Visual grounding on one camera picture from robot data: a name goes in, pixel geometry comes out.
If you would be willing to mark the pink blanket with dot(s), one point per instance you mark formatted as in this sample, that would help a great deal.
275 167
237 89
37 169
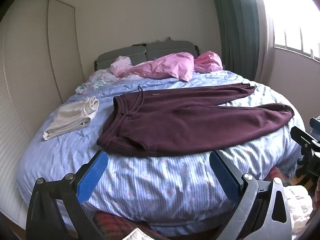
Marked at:
172 66

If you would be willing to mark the grey headboard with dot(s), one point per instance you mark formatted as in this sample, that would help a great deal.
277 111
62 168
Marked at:
155 51

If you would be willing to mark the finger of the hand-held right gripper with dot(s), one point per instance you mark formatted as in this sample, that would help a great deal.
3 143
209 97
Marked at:
303 138

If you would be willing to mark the green curtain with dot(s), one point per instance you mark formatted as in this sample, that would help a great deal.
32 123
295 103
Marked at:
232 22

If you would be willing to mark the bed with blue striped sheet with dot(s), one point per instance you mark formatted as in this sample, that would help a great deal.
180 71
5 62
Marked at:
150 180

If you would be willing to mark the window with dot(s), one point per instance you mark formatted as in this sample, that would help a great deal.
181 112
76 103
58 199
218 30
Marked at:
292 12

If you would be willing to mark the maroon sweat pants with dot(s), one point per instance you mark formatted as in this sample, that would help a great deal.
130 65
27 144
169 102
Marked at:
190 120

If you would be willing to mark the red plaid blanket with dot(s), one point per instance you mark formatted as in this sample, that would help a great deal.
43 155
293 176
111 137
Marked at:
120 226

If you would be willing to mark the white quilted cloth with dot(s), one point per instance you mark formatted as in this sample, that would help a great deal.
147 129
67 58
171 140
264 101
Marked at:
298 210

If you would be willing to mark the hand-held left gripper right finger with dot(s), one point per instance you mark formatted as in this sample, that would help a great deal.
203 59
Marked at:
225 177

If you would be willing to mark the white floral pillow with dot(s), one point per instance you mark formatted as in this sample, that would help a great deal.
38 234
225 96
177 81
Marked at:
120 66

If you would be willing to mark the white wardrobe doors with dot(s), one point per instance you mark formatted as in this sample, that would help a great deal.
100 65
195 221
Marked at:
37 80

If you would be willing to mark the folded beige pants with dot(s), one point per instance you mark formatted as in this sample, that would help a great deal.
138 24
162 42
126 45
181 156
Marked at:
72 118

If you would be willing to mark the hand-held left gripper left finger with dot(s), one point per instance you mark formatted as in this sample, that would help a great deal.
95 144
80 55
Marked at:
92 177

